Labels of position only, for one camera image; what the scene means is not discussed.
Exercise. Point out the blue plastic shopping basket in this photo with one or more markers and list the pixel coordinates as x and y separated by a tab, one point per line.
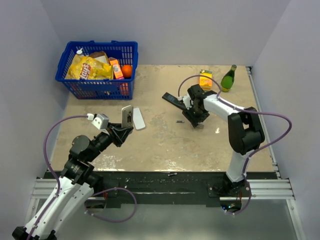
126	52

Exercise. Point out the grey remote control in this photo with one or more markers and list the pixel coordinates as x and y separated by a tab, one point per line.
124	112

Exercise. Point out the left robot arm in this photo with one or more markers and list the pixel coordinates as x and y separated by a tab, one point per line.
75	184

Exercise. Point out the yellow orange sponge pack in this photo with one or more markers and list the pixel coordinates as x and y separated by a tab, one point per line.
205	81

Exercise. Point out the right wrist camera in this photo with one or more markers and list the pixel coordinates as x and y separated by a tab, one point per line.
186	100

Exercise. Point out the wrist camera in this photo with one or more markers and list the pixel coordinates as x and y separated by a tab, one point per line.
186	100
99	120

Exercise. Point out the brown bread bag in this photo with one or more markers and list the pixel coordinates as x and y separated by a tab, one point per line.
100	56

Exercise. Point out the orange juice carton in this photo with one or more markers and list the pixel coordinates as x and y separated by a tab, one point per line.
117	71

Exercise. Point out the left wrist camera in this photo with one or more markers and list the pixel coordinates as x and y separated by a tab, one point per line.
99	120

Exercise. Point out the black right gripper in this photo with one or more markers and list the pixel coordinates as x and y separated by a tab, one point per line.
195	120

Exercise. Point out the orange fruit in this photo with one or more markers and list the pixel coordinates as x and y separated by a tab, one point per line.
127	71

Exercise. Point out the black remote control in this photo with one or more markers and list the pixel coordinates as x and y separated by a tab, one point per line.
174	101

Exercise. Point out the white remote control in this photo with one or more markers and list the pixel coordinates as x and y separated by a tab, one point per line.
138	121

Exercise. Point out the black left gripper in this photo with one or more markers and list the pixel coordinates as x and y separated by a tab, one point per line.
118	135

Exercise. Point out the aluminium rail frame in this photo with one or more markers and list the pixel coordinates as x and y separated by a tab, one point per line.
232	203

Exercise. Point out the yellow chips bag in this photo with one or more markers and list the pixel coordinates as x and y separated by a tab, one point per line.
88	68

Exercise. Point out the white bottle cap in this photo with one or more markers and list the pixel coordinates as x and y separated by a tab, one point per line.
80	51

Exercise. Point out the green glass bottle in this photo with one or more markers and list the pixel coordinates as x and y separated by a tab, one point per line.
228	79

